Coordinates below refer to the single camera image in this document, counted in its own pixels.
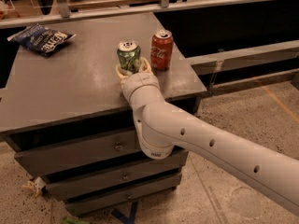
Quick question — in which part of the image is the grey drawer cabinet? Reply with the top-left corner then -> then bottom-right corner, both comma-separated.
0,12 -> 208,217

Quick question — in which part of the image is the green soda can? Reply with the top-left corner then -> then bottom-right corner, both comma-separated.
117,40 -> 141,73

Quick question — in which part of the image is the bottom grey drawer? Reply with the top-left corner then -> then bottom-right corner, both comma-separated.
65,173 -> 181,216

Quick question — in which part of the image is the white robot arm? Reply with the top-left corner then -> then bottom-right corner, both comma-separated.
115,58 -> 299,216

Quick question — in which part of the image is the blue kettle chips bag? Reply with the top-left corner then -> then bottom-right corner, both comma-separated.
7,24 -> 74,54

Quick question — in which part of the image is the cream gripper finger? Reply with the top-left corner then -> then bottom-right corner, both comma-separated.
138,57 -> 152,74
115,64 -> 133,84

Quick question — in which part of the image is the top grey drawer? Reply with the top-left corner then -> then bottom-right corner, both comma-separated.
14,121 -> 190,177

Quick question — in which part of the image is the green object on floor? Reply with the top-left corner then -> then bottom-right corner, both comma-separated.
61,217 -> 91,224

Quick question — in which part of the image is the crumpled paper scrap on floor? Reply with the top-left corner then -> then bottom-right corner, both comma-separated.
21,177 -> 46,198

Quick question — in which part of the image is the red coke can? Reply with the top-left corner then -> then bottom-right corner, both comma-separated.
150,30 -> 174,70

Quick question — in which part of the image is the grey metal railing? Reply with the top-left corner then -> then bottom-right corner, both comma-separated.
0,0 -> 299,95

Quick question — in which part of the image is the grey drawer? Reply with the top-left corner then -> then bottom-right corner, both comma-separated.
65,173 -> 181,216
46,149 -> 188,201
14,121 -> 190,177

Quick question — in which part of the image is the middle grey drawer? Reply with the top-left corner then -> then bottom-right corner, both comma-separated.
46,149 -> 188,201

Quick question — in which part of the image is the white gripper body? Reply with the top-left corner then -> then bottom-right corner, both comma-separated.
121,73 -> 161,105

